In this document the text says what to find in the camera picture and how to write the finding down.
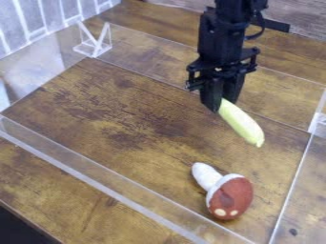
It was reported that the red cap toy mushroom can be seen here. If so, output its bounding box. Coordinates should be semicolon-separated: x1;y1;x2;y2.
191;162;254;220

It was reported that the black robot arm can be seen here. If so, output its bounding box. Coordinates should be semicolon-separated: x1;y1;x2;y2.
186;0;267;112

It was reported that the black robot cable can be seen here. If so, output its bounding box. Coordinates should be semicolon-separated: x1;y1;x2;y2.
243;12;267;41

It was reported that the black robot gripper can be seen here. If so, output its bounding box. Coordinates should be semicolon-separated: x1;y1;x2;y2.
186;6;260;112

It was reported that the green handled metal spoon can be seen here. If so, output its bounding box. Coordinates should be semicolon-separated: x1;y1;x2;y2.
218;99;264;148

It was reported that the clear acrylic triangle bracket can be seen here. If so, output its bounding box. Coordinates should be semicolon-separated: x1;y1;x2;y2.
72;22;112;58

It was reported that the clear acrylic enclosure wall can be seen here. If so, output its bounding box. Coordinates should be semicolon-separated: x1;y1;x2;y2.
0;24;326;244

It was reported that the black strip on table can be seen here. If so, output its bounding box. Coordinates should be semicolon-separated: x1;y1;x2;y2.
264;19;290;32

